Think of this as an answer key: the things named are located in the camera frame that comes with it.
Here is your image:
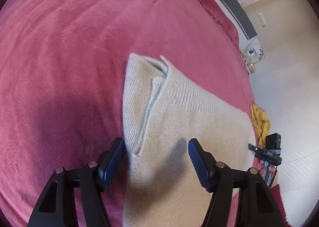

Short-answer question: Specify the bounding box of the beige knit sweater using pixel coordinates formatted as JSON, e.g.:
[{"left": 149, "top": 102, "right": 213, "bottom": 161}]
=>
[{"left": 123, "top": 54, "right": 256, "bottom": 226}]

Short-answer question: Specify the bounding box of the person right forearm red sleeve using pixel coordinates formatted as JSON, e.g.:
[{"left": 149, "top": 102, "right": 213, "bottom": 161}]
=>
[{"left": 270, "top": 184, "right": 291, "bottom": 227}]

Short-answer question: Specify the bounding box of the person right hand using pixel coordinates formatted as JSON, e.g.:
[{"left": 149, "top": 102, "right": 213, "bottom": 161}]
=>
[{"left": 258, "top": 166, "right": 278, "bottom": 188}]

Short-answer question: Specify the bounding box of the yellow garment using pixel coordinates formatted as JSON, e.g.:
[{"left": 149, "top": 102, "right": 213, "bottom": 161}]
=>
[{"left": 250, "top": 103, "right": 271, "bottom": 146}]

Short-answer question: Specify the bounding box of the white bedside table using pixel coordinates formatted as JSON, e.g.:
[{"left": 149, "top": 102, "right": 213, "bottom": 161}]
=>
[{"left": 241, "top": 37, "right": 264, "bottom": 76}]

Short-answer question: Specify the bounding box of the dark pink pillow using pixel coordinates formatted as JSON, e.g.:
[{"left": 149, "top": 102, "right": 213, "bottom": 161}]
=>
[{"left": 198, "top": 0, "right": 239, "bottom": 49}]

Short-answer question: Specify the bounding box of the grey white headboard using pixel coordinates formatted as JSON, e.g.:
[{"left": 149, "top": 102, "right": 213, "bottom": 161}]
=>
[{"left": 220, "top": 0, "right": 257, "bottom": 40}]

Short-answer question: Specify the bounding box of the pink bed blanket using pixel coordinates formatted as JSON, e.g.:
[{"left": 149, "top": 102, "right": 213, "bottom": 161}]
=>
[{"left": 0, "top": 0, "right": 257, "bottom": 227}]

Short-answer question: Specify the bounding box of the wall power socket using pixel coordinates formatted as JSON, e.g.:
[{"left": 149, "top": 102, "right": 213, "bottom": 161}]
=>
[{"left": 258, "top": 13, "right": 267, "bottom": 27}]

